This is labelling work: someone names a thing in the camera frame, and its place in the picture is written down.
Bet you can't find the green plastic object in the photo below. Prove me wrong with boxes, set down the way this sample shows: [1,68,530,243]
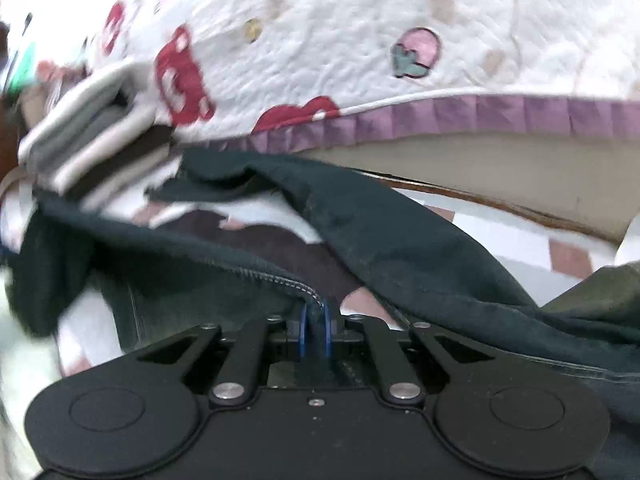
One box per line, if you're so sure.
[9,42,42,92]

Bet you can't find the stack of folded clothes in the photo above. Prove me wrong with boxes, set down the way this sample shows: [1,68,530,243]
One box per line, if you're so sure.
[67,125,176,206]

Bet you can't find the grey pink plush rabbit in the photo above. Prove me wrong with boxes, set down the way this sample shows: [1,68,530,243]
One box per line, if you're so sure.
[30,35,101,106]

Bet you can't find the dark green pants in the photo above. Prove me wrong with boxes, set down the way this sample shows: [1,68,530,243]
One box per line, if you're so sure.
[0,147,640,480]

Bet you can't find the brown wooden dresser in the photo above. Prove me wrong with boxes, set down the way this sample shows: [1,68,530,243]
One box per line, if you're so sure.
[0,22,23,181]

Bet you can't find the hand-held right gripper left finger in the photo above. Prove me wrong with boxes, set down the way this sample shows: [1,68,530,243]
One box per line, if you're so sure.
[135,302,315,408]

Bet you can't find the white quilted bear-print bedspread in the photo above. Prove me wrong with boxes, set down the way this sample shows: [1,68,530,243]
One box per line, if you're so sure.
[0,0,640,156]

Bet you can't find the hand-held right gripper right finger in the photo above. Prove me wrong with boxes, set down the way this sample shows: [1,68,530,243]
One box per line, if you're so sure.
[320,300,496,406]

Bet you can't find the cream folded garment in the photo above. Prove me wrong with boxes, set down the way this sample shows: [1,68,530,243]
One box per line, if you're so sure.
[52,105,173,188]

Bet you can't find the checkered rug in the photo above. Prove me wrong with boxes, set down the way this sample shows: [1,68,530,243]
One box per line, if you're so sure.
[0,170,623,480]

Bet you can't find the beige bed base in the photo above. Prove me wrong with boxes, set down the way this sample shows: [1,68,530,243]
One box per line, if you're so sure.
[300,132,640,247]

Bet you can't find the grey folded garment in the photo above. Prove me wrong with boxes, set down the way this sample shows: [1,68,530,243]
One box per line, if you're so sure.
[30,92,133,166]

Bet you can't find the white folded garment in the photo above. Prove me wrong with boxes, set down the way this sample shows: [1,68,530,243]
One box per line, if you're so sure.
[19,57,151,161]
[80,155,187,211]

